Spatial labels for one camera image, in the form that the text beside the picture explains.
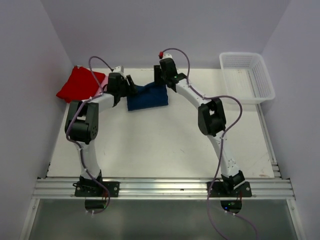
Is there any dark blue t shirt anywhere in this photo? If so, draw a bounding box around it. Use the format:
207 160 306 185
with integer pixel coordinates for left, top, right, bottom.
126 82 169 112

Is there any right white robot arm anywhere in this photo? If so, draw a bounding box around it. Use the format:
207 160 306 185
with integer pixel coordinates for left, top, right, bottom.
154 54 245 197

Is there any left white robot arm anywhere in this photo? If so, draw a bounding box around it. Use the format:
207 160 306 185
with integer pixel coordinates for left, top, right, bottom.
65 72 137 197

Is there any pink folded t shirt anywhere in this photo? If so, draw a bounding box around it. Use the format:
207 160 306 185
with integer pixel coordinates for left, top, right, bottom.
95 75 108 96

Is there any red folded t shirt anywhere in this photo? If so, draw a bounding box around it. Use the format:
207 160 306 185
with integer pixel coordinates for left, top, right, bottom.
56 66 101 103

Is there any white plastic basket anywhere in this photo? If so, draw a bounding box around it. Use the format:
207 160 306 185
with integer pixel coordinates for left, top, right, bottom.
219 52 276 105

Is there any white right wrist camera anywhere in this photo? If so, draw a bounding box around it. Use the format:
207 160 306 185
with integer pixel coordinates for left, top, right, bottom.
160 52 173 60

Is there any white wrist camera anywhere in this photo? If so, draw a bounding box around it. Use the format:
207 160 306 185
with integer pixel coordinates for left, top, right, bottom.
113 65 124 75
160 52 173 60

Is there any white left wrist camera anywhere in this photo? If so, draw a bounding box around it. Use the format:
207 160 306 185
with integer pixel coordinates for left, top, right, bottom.
113 65 124 75

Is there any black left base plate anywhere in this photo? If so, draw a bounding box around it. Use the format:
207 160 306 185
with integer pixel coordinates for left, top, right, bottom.
72 181 120 198

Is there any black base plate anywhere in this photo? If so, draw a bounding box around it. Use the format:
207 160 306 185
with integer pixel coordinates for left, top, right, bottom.
209 181 253 198
72 181 120 198

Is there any aluminium front rail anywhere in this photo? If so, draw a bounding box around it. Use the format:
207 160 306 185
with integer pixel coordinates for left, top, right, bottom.
32 177 295 200

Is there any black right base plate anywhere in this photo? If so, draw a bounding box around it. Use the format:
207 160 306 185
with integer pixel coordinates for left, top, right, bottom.
209 181 253 198

